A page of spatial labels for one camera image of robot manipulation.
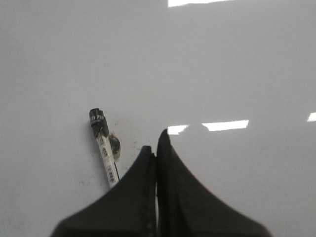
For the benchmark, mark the white whiteboard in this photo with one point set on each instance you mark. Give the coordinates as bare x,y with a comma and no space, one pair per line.
237,79

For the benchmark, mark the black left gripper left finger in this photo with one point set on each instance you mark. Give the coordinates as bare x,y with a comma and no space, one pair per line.
126,210

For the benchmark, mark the white black-tipped whiteboard marker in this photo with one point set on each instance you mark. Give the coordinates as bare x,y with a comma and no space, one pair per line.
108,143

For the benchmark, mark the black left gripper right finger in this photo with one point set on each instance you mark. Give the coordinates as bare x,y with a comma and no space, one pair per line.
188,209

